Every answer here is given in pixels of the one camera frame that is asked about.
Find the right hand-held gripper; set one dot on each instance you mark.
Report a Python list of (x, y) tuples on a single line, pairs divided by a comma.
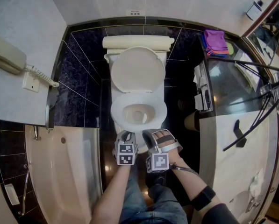
[(159, 163)]

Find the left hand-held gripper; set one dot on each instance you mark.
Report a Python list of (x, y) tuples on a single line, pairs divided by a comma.
[(126, 158)]

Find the white toilet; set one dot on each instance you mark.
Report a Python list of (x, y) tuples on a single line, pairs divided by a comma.
[(116, 113), (139, 112)]

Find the person's right forearm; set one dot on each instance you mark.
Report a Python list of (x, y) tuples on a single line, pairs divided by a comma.
[(188, 181)]

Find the person's left forearm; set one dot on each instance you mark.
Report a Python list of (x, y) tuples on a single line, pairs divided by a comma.
[(111, 195)]

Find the white toilet lid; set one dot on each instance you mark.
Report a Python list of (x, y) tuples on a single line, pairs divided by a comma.
[(137, 69)]

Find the chrome toilet paper holder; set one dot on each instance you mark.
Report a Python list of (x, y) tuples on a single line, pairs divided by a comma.
[(203, 94)]

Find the person's right hand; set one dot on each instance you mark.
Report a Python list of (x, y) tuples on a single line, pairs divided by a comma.
[(161, 133)]

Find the person's black shoe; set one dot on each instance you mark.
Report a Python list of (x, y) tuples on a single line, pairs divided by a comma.
[(159, 180)]

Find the beige waste bin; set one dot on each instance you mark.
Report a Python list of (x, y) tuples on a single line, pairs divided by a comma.
[(190, 121)]

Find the person's left leg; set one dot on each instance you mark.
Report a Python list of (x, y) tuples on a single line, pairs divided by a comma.
[(135, 199)]

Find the person's leg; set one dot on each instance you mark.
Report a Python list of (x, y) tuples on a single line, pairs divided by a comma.
[(169, 204), (135, 199)]

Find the chrome tub overflow cover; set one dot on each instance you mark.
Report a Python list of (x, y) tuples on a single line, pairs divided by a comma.
[(63, 140)]

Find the person's right leg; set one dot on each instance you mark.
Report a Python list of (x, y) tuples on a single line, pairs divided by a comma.
[(169, 204)]

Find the white bathtub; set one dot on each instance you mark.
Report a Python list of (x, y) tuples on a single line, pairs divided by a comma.
[(59, 176)]

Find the black tripod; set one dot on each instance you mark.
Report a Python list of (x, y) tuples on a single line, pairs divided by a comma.
[(226, 147)]

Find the marble vanity counter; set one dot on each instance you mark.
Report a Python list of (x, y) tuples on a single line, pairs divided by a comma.
[(223, 171)]

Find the chrome tub faucet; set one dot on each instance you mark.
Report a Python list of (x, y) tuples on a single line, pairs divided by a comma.
[(37, 134)]

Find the person's right black sleeve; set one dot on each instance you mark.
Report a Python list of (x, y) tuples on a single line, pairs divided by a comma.
[(223, 216)]

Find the white sink basin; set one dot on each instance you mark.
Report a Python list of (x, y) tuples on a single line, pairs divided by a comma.
[(242, 200)]

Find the chrome grab bar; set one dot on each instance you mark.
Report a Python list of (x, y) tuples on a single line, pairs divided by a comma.
[(24, 190)]

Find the blue cloth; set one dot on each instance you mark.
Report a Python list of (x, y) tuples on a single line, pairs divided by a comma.
[(204, 43)]

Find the white washcloth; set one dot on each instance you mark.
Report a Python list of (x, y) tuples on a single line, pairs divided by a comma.
[(257, 185)]

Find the orange cloth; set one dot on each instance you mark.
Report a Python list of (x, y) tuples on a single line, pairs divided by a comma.
[(219, 52)]

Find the chrome sink faucet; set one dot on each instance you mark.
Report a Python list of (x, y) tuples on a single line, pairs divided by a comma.
[(252, 205)]

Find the white tissue box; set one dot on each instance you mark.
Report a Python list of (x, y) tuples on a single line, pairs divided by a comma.
[(249, 76)]

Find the green soap dish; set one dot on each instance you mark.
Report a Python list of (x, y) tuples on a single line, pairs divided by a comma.
[(231, 48)]

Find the white soap dish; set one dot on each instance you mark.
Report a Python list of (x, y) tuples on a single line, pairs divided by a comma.
[(12, 194)]

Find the clear drinking glass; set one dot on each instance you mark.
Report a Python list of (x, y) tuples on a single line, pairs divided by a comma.
[(266, 91)]

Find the white pump bottle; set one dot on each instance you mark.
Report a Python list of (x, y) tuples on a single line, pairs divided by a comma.
[(252, 10)]

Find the wood framed mirror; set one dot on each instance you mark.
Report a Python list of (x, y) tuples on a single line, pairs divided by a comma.
[(272, 27)]

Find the white wall socket plate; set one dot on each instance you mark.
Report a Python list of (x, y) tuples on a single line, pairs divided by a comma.
[(30, 85)]

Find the small wall switch plate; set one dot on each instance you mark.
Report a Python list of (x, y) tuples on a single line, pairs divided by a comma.
[(135, 12)]

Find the beige wall telephone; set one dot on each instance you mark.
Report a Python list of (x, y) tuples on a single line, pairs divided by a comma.
[(6, 55)]

